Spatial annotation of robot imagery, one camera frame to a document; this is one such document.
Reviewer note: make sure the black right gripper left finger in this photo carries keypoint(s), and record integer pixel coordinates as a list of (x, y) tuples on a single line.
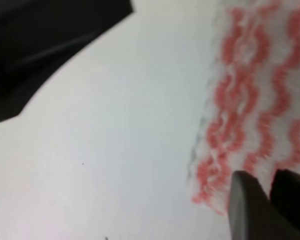
[(251, 214)]

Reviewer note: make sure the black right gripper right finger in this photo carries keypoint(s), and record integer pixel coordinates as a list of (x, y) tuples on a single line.
[(285, 195)]

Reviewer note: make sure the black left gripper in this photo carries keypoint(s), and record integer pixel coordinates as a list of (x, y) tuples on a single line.
[(38, 36)]

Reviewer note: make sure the pink white wavy striped towel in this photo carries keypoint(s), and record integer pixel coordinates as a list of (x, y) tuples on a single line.
[(251, 106)]

